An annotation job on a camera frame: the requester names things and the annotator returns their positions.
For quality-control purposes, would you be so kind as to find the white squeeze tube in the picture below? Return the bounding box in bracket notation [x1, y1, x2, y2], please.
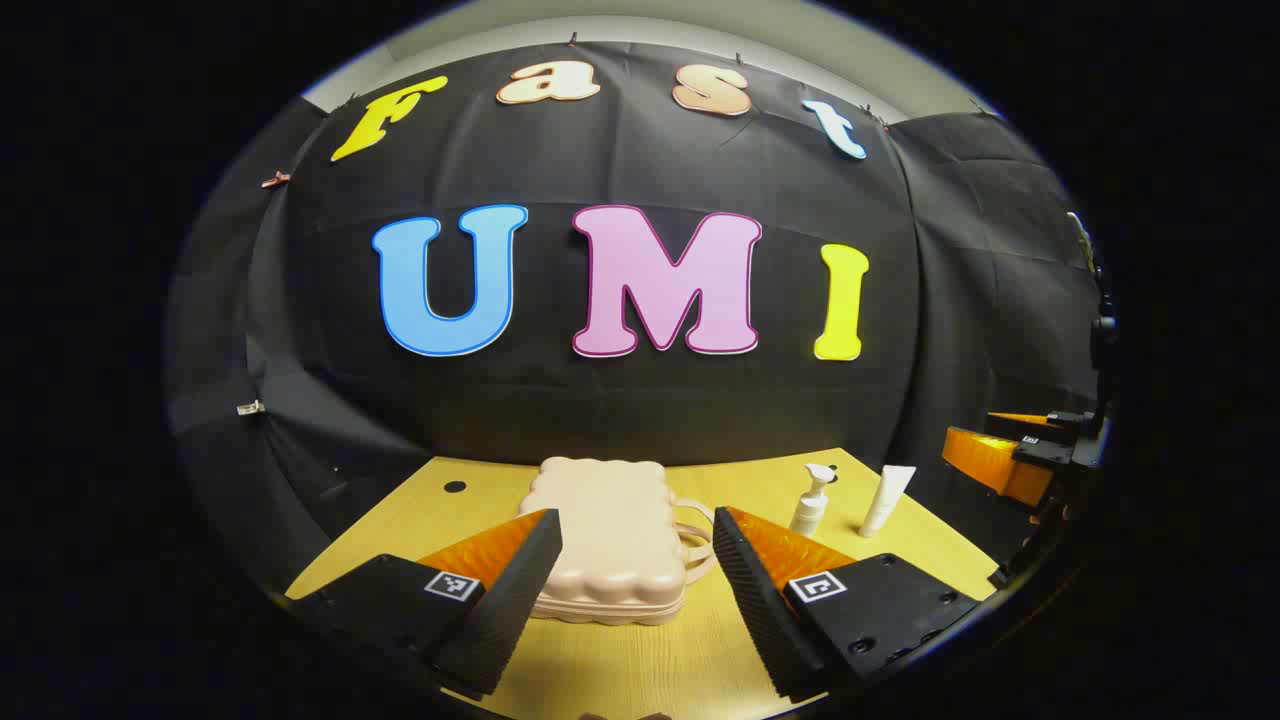
[858, 465, 917, 539]

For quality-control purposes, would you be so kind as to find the black backdrop cloth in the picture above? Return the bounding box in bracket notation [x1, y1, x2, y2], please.
[165, 40, 1111, 601]

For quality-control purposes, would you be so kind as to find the white pump bottle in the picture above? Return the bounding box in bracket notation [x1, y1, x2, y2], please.
[789, 463, 838, 538]

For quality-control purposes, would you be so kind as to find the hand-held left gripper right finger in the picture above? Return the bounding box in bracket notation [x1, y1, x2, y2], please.
[712, 506, 983, 704]

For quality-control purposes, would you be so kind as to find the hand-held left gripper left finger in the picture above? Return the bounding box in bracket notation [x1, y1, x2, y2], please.
[285, 508, 564, 701]

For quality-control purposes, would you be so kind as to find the beige suitcase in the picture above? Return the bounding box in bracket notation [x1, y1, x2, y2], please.
[517, 457, 717, 627]

